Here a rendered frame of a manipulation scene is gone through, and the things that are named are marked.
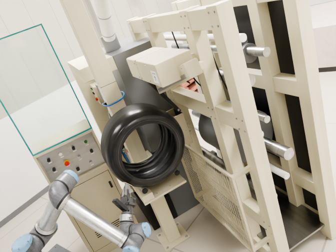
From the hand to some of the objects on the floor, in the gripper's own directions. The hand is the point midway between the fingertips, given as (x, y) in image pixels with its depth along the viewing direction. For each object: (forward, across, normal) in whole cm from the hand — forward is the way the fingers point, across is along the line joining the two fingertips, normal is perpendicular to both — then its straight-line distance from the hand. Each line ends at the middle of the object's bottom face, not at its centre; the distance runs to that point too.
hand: (125, 185), depth 215 cm
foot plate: (-18, -56, -101) cm, 117 cm away
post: (-19, -56, -101) cm, 117 cm away
